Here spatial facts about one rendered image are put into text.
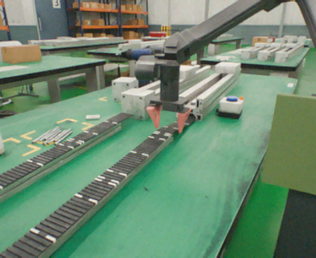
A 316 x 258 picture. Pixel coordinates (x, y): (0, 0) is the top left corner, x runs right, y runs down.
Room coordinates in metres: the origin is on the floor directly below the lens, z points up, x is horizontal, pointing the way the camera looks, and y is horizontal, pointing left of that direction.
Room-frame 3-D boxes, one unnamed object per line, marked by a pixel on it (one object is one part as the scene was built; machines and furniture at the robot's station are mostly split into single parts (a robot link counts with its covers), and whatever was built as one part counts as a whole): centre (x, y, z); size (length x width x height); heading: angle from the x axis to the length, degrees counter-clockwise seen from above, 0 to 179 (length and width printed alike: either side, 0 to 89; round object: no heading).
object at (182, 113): (0.73, -0.06, 0.85); 0.07 x 0.07 x 0.09; 64
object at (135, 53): (1.38, 0.11, 0.89); 0.20 x 0.08 x 0.22; 87
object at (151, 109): (0.76, -0.01, 0.85); 0.07 x 0.07 x 0.09; 64
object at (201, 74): (1.36, -0.13, 0.82); 0.80 x 0.10 x 0.09; 154
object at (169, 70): (0.75, -0.03, 0.98); 0.07 x 0.06 x 0.07; 73
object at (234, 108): (0.97, -0.28, 0.81); 0.10 x 0.08 x 0.06; 64
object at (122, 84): (1.19, 0.13, 0.83); 0.11 x 0.10 x 0.10; 73
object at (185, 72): (1.36, -0.13, 0.87); 0.16 x 0.11 x 0.07; 154
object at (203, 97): (1.27, -0.30, 0.82); 0.80 x 0.10 x 0.09; 154
